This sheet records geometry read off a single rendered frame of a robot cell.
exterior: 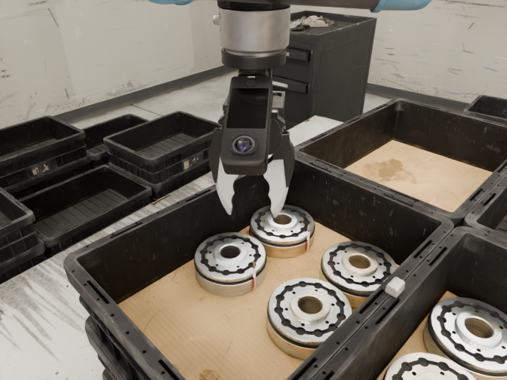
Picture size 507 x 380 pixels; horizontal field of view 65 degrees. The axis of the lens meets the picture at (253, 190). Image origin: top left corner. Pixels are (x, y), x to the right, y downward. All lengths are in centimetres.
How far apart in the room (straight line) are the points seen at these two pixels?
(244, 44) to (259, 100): 6
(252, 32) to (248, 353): 35
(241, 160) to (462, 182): 60
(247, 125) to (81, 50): 317
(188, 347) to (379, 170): 56
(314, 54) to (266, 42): 147
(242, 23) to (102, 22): 322
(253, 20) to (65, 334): 56
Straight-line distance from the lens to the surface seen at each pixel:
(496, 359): 54
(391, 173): 88
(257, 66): 43
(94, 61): 360
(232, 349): 51
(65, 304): 80
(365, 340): 40
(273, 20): 42
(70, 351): 73
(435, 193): 84
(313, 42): 188
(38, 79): 341
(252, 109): 42
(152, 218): 55
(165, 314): 55
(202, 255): 59
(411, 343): 55
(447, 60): 382
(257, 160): 38
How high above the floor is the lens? 124
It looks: 32 degrees down
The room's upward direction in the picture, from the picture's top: straight up
